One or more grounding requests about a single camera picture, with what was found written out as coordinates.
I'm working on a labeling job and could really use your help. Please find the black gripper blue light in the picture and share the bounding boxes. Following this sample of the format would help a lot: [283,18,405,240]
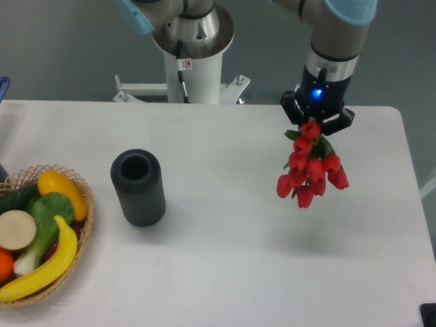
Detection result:
[280,68,355,136]

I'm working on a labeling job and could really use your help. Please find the red tulip bouquet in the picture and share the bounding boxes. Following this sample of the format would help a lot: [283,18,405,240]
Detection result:
[276,120,349,208]

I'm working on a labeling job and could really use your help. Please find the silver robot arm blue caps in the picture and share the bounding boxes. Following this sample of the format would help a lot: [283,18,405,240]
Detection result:
[114,0,379,135]

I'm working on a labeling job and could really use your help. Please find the dark grey ribbed vase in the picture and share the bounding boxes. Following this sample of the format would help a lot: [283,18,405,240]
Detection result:
[110,149,166,227]

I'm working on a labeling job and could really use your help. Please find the green bok choy toy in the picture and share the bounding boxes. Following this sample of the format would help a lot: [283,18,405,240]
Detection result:
[13,192,74,277]

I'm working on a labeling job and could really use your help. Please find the yellow plastic banana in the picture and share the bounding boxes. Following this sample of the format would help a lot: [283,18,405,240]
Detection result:
[0,215,78,303]

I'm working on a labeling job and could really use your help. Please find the green plastic cucumber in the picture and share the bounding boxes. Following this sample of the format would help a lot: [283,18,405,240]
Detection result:
[0,183,40,216]

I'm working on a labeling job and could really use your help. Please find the beige round slice toy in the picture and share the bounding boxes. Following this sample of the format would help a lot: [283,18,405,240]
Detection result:
[0,210,37,250]

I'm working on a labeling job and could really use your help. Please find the woven wicker basket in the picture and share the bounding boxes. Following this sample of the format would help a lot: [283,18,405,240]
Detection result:
[0,164,95,307]

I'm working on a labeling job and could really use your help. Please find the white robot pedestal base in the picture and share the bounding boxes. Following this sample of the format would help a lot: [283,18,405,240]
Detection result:
[113,52,251,105]

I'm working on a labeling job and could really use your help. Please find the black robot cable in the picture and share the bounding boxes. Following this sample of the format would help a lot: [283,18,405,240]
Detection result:
[171,40,195,105]

